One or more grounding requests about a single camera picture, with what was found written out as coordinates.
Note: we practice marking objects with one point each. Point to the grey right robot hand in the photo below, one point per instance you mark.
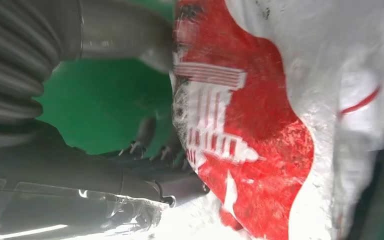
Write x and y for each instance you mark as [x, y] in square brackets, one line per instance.
[62, 172]

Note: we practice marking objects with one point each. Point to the green conveyor belt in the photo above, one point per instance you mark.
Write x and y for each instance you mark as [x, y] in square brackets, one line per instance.
[106, 106]

